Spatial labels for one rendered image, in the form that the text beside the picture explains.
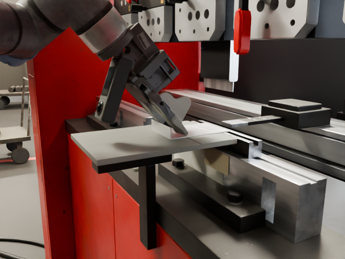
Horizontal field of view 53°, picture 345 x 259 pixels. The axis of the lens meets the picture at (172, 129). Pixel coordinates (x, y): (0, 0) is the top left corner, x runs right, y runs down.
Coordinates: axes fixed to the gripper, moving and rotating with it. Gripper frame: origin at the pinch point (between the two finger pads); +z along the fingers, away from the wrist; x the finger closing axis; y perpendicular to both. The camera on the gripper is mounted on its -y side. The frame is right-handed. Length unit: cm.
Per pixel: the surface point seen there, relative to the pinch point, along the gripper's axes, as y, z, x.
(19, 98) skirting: -40, 85, 757
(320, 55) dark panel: 54, 29, 16
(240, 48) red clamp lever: 11.9, -10.0, -16.5
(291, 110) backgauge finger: 23.4, 18.0, -2.4
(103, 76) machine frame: 12, 5, 85
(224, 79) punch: 13.3, -1.1, -3.7
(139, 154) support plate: -8.8, -6.3, -9.2
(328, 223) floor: 58, 182, 80
